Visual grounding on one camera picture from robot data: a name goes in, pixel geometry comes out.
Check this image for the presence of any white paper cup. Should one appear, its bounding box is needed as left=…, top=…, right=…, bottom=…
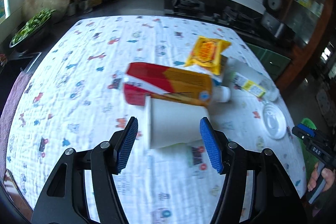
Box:
left=144, top=96, right=209, bottom=149

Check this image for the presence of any green kitchen cabinet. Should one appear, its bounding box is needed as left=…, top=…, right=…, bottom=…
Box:
left=247, top=43, right=291, bottom=81

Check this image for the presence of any person's right hand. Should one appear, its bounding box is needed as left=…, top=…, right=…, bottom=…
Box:
left=307, top=163, right=335, bottom=192

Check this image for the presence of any green perforated waste basket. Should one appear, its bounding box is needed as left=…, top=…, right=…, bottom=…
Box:
left=299, top=117, right=320, bottom=180

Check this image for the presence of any white plastic cup lid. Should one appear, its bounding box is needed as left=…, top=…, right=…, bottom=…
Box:
left=262, top=103, right=286, bottom=140

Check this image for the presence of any clear plastic water bottle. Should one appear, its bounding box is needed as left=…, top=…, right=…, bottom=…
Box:
left=225, top=57, right=280, bottom=102

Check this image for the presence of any black rice cooker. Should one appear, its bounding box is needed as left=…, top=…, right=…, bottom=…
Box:
left=261, top=0, right=294, bottom=40

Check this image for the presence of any red orange drink bottle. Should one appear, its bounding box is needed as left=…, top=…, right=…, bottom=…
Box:
left=123, top=62, right=231, bottom=107

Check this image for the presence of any yellow snack packet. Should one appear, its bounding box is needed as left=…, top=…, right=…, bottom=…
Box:
left=185, top=36, right=232, bottom=76

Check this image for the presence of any bowl of green vegetables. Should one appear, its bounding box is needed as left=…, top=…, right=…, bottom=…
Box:
left=9, top=9, right=56, bottom=53

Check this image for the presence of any black gas stove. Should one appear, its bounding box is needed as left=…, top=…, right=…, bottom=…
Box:
left=163, top=0, right=262, bottom=30

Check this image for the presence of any brown wooden door frame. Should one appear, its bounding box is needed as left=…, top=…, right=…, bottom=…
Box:
left=276, top=0, right=335, bottom=94

